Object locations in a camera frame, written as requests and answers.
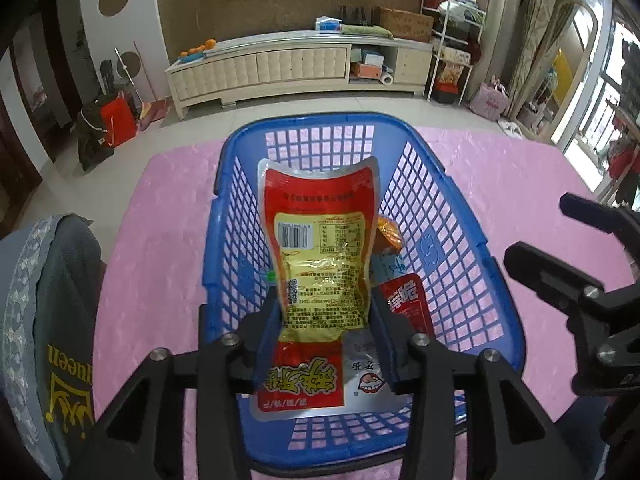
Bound blue plastic basket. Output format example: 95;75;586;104
200;113;525;477

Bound small red snack pouch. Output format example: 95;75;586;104
380;273;435;337

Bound large red silver snack pouch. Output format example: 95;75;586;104
252;157;406;422

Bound orange wafer snack pack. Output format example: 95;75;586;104
372;216;404;255

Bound pink tote bag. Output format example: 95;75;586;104
469;76;510;122

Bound light blue snack pack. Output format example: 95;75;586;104
370;252;412;286

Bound grey queen print cushion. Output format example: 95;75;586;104
1;214;105;479

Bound white metal shelf rack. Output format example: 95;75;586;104
420;0;487;104

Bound cardboard box on cabinet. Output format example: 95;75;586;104
378;8;434;42

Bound red bag on floor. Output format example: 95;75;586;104
100;92;138;148

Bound green folded cloth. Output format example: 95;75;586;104
340;24;394;39

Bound blue tissue box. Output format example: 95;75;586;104
314;16;342;34

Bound cream tv cabinet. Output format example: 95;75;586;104
166;30;433;118

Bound oranges on cabinet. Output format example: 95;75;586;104
179;38;217;62

